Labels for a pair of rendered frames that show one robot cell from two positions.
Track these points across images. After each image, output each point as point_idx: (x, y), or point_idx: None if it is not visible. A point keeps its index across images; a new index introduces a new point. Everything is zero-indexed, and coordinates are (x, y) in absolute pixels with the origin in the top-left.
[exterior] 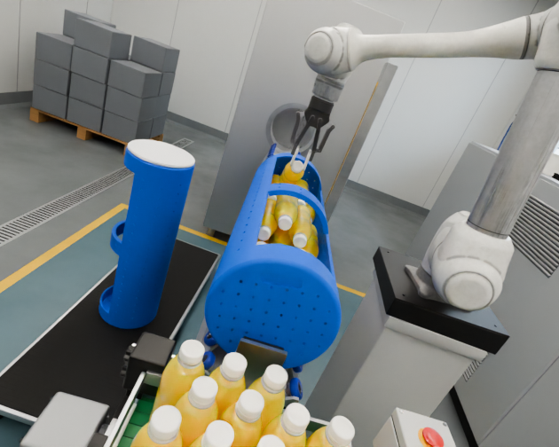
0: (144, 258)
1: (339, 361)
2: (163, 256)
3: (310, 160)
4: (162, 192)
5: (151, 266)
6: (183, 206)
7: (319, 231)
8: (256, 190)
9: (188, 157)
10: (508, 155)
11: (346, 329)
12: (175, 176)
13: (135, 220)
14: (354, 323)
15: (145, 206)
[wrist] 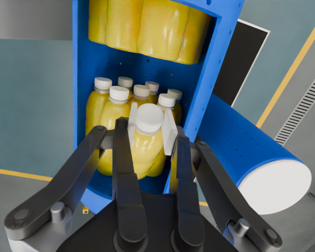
0: (223, 111)
1: (54, 12)
2: (209, 118)
3: (122, 118)
4: (253, 142)
5: (214, 110)
6: (218, 151)
7: (83, 32)
8: (233, 25)
9: (244, 196)
10: None
11: (44, 38)
12: (256, 158)
13: (252, 125)
14: (32, 24)
15: (256, 132)
